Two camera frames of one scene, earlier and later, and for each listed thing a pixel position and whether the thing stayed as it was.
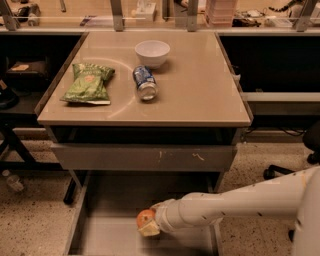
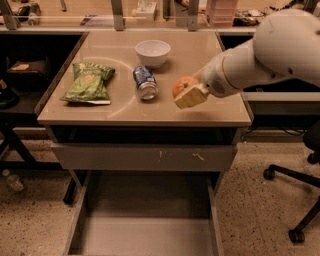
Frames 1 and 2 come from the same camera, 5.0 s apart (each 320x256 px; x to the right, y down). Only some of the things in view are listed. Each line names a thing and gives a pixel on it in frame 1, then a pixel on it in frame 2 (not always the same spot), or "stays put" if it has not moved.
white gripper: [162, 214] → [214, 79]
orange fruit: [145, 216] → [181, 84]
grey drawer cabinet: [139, 119] stays put
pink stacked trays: [220, 13] stays put
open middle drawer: [106, 223] stays put
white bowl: [152, 53] stays put
